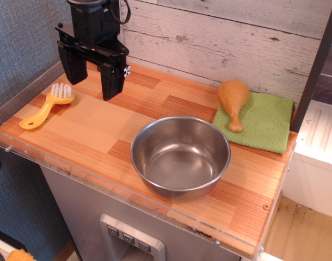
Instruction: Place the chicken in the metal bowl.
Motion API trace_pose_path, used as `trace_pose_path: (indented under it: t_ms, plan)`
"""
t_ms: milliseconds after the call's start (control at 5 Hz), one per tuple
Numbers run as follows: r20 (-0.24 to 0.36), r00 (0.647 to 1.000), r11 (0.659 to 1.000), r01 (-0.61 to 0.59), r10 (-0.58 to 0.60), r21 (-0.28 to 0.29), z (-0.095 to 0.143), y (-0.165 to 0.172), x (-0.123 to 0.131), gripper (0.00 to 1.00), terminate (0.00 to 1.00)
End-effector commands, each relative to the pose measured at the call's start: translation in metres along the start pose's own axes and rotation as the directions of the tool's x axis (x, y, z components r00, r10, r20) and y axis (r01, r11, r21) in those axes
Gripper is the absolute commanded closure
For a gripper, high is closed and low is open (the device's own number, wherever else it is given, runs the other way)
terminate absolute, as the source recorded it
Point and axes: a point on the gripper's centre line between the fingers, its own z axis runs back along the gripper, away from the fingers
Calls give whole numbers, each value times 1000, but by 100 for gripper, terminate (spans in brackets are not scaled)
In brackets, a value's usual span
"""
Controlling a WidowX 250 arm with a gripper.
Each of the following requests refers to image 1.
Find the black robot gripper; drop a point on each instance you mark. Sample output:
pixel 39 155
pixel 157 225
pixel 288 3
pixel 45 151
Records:
pixel 93 37

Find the orange plastic chicken drumstick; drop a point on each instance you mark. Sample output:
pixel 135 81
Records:
pixel 232 96

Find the stainless steel metal bowl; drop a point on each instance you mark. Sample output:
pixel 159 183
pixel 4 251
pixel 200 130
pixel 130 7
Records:
pixel 180 157

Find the yellow dish brush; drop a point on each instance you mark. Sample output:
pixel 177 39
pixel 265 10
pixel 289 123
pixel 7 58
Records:
pixel 60 94

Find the grey toy fridge cabinet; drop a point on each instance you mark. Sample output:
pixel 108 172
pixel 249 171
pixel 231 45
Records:
pixel 105 228

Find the clear acrylic edge guard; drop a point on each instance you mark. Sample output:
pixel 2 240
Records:
pixel 237 211

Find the green microfiber cloth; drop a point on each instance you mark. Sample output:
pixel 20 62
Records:
pixel 266 123

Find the orange object bottom left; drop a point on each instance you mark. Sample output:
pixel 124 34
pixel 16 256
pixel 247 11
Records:
pixel 20 255

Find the white toy sink unit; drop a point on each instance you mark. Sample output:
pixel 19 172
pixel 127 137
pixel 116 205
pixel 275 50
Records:
pixel 308 181

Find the dark grey right post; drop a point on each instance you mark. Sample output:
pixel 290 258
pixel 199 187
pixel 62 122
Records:
pixel 315 73

